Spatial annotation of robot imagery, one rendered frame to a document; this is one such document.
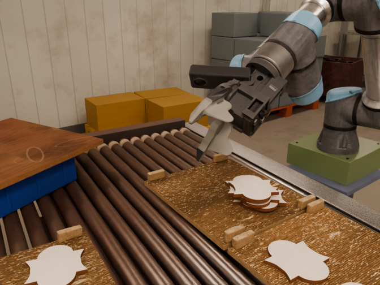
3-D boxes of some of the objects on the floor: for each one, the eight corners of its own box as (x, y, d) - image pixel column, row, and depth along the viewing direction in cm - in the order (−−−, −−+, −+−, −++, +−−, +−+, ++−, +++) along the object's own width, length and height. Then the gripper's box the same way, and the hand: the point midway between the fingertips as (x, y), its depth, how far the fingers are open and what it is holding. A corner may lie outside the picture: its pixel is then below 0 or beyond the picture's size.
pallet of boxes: (270, 96, 617) (277, 11, 569) (318, 108, 549) (330, 12, 501) (208, 110, 539) (210, 12, 490) (255, 125, 470) (262, 13, 422)
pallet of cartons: (175, 119, 499) (174, 85, 483) (212, 137, 431) (213, 99, 414) (83, 135, 435) (79, 98, 418) (110, 160, 366) (106, 116, 350)
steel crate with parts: (311, 87, 684) (316, 50, 659) (370, 99, 601) (377, 57, 577) (278, 95, 629) (282, 54, 604) (337, 108, 547) (344, 63, 522)
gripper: (295, 50, 59) (221, 137, 53) (280, 112, 76) (223, 184, 71) (251, 27, 62) (177, 108, 56) (246, 93, 79) (189, 159, 74)
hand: (190, 142), depth 64 cm, fingers open, 14 cm apart
